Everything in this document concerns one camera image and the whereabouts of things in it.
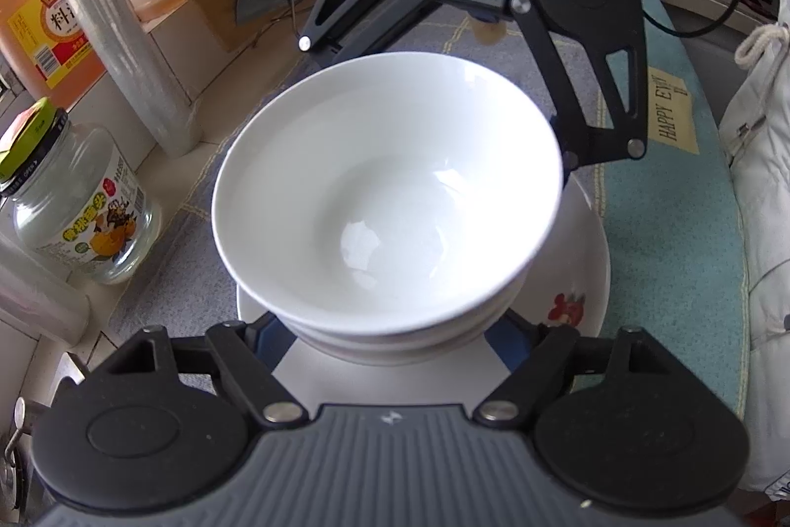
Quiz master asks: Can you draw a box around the white plate with fruit print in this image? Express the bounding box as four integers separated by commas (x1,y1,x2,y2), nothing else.
236,172,612,407

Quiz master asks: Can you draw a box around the glass jar with yellow label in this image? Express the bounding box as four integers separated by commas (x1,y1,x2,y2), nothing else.
0,98,162,286

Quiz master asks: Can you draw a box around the grey dish cloth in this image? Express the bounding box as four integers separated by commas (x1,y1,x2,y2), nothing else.
108,2,609,346

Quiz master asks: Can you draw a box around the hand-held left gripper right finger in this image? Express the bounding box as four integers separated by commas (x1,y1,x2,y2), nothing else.
472,314,686,429

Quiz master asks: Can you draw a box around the teal fabric mat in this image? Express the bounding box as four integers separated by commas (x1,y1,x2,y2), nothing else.
595,0,751,423

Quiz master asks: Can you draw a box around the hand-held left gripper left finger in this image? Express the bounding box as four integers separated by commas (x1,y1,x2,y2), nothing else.
105,317,310,429

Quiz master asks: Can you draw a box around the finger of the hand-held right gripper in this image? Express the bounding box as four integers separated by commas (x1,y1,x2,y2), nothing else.
509,0,650,173
298,0,443,69

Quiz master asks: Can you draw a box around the white padded jacket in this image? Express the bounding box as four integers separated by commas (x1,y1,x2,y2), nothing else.
719,0,790,497

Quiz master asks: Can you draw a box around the orange liquid plastic jug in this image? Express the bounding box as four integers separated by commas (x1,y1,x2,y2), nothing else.
0,0,189,102

